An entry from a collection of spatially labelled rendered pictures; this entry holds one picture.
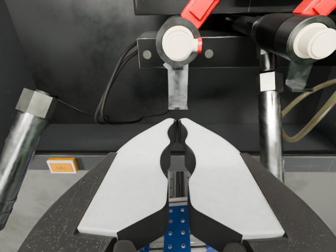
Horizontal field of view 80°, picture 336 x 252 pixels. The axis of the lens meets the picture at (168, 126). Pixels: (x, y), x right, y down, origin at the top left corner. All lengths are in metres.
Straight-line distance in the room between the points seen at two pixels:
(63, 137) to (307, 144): 0.51
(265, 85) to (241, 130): 0.29
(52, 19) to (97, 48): 0.09
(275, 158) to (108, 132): 0.37
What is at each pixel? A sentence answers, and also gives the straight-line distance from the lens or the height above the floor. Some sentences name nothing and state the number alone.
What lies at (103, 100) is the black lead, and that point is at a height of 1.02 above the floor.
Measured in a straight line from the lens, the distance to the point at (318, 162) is 0.47.
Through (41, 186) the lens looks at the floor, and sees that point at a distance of 2.20.
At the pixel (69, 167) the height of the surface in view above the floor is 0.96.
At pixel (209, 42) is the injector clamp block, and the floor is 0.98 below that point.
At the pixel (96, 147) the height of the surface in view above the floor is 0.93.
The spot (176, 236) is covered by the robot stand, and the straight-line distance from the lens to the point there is 0.78.
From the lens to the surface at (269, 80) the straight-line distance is 0.19.
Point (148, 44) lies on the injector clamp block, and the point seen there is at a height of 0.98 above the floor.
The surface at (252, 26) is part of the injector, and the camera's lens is 0.23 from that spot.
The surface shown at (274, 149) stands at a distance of 0.19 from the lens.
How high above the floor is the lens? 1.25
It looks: 60 degrees down
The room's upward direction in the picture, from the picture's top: 176 degrees counter-clockwise
